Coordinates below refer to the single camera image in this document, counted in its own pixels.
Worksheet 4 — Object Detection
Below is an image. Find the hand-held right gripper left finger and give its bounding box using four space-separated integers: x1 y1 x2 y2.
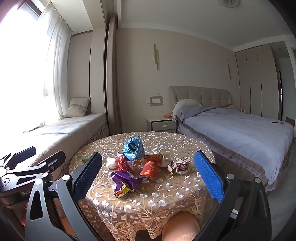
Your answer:
25 152 103 241

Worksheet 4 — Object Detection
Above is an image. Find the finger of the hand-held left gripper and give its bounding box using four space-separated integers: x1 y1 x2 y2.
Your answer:
15 146 37 164
37 151 66 173

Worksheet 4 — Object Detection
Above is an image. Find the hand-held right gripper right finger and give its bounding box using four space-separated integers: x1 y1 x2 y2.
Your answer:
194 150 272 241

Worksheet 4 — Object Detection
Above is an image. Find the white small packet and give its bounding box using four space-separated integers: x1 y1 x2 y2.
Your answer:
105 156 121 169

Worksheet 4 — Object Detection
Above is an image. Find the red and white wrapper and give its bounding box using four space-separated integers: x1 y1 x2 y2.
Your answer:
168 158 191 175

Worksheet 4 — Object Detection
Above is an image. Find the purple snack bag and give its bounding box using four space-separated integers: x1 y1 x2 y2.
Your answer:
109 171 143 198

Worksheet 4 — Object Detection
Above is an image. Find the blue snack bag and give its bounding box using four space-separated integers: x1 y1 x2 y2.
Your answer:
122 136 146 161

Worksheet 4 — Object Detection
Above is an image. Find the orange-red packet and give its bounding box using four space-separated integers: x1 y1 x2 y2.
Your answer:
141 155 163 164

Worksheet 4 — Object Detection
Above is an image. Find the red foil snack packet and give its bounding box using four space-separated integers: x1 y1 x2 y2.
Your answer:
139 161 160 182

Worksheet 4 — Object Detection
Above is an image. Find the white stick tool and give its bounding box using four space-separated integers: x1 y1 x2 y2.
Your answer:
23 123 44 133

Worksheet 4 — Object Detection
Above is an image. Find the beige window seat mattress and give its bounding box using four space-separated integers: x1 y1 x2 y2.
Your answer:
23 113 109 167

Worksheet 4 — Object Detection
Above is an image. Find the mauve bed skirt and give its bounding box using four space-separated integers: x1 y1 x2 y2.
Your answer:
177 124 292 192

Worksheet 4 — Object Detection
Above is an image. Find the blue duvet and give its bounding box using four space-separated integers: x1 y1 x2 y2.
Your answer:
177 106 295 186

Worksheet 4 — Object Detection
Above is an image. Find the beige throw pillow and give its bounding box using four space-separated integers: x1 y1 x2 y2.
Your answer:
64 97 91 117

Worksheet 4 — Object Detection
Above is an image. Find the embroidered beige tablecloth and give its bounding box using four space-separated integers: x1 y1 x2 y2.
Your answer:
69 131 216 239

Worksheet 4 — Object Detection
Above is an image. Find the grey nightstand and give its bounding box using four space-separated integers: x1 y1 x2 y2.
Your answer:
147 116 177 133

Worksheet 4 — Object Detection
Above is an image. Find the white bed pillow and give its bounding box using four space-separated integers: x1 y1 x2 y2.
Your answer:
172 99 201 121

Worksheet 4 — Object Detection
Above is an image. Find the beige padded headboard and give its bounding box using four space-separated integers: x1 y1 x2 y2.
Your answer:
168 86 232 116

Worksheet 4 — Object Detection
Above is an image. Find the beige drape curtain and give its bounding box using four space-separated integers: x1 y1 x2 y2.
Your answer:
107 14 122 135

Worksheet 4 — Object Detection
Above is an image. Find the white sheer curtain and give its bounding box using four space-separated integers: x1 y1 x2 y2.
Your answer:
43 2 74 120

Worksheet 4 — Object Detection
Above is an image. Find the beige wardrobe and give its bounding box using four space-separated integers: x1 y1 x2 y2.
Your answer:
235 44 280 120

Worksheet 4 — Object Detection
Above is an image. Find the round ceiling light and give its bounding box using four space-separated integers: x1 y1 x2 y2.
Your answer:
218 0 240 7

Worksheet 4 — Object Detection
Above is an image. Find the framed wall switch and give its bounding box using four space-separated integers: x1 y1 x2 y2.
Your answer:
149 95 163 107

